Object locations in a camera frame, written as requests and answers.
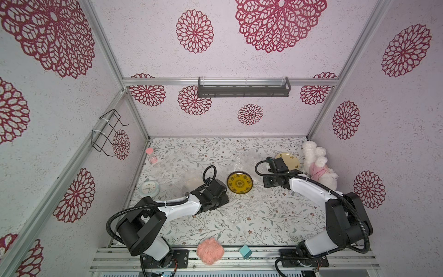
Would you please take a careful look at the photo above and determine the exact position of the black wire wall rack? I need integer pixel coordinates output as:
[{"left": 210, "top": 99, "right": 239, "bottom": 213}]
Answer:
[{"left": 90, "top": 109, "right": 129, "bottom": 157}]

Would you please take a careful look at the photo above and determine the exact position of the aluminium front rail frame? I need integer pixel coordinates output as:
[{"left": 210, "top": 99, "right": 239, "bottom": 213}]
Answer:
[{"left": 88, "top": 245, "right": 381, "bottom": 276}]

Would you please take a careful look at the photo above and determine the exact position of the white round clock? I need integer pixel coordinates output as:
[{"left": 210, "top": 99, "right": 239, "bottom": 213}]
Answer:
[{"left": 138, "top": 180, "right": 160, "bottom": 197}]

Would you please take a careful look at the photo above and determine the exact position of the teal small cube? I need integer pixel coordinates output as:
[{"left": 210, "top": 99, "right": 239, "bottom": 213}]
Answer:
[{"left": 239, "top": 245, "right": 252, "bottom": 259}]

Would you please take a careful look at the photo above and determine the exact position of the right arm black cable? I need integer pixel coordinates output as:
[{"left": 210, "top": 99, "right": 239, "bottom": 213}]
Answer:
[{"left": 254, "top": 160, "right": 371, "bottom": 277}]

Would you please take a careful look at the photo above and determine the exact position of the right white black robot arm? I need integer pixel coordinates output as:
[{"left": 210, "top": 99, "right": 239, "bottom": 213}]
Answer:
[{"left": 254, "top": 157, "right": 373, "bottom": 260}]

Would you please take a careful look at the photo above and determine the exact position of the pink fluffy ball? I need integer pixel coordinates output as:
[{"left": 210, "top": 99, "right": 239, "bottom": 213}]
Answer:
[{"left": 196, "top": 238, "right": 224, "bottom": 265}]

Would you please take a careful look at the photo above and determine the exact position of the white plush poodle pink shirt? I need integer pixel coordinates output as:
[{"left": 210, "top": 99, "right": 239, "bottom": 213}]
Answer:
[{"left": 302, "top": 141, "right": 338, "bottom": 190}]

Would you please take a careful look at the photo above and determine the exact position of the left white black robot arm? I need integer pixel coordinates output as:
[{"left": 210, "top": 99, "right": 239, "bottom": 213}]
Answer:
[{"left": 106, "top": 179, "right": 229, "bottom": 267}]

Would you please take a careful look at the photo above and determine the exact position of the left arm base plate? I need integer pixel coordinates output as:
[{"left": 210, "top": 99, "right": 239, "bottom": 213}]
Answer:
[{"left": 141, "top": 249, "right": 189, "bottom": 269}]

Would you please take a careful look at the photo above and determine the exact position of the bubble-wrapped plate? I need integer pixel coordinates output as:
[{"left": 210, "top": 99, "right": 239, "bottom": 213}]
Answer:
[
  {"left": 227, "top": 171, "right": 253, "bottom": 195},
  {"left": 183, "top": 177, "right": 204, "bottom": 192}
]

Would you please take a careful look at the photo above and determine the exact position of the black wall shelf rail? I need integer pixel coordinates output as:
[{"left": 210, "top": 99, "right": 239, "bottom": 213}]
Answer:
[{"left": 197, "top": 77, "right": 292, "bottom": 98}]

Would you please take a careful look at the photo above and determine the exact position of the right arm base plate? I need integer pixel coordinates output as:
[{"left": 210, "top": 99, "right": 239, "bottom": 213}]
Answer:
[{"left": 279, "top": 248, "right": 329, "bottom": 268}]

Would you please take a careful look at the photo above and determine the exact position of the cream dinner plate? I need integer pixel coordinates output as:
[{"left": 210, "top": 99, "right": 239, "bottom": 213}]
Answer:
[{"left": 275, "top": 152, "right": 301, "bottom": 171}]

